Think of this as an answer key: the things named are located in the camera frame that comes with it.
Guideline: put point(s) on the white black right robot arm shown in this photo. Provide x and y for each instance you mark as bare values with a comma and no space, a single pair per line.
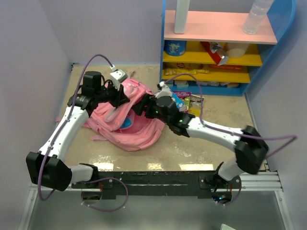
249,148

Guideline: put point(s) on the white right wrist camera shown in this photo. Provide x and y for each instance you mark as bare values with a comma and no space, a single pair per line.
163,90

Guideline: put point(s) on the red flat package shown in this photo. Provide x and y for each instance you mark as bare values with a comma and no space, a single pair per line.
227,68

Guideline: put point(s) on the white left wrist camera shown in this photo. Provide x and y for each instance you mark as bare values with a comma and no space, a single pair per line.
117,77

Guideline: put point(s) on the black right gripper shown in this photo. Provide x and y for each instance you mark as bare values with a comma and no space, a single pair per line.
148,100

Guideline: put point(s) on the blue wooden shelf unit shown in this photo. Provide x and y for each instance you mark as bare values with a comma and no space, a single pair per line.
226,27

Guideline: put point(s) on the purple book underneath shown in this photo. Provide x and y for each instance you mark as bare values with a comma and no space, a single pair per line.
187,100

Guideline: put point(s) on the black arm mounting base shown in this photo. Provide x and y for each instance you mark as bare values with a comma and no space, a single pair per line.
201,184

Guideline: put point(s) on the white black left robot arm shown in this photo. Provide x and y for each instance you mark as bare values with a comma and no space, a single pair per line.
46,167

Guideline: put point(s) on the white tall bottle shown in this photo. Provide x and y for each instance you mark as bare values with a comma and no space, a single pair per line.
181,15

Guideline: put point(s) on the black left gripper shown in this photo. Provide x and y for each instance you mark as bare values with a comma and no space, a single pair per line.
120,97

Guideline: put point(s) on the blue round tin can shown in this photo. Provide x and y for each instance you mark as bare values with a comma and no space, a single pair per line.
175,47

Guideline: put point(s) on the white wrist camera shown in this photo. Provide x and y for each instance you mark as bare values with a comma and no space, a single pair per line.
163,90
117,77

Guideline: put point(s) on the clear plastic water bottle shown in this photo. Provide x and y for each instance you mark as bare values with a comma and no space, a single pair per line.
256,15

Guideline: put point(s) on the blue illustrated book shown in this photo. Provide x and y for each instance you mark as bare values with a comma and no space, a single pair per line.
179,100

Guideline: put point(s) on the pink pencil case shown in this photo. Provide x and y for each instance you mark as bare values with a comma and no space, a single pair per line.
128,122

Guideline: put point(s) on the yellow chips bag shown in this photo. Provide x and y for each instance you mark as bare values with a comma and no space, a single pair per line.
179,68

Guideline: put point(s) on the pink student backpack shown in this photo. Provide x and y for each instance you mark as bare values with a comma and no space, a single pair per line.
106,121

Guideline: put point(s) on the white plastic cup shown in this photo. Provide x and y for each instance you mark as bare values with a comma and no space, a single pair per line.
236,50

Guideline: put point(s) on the red snack box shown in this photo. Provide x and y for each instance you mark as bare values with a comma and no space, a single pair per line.
216,52

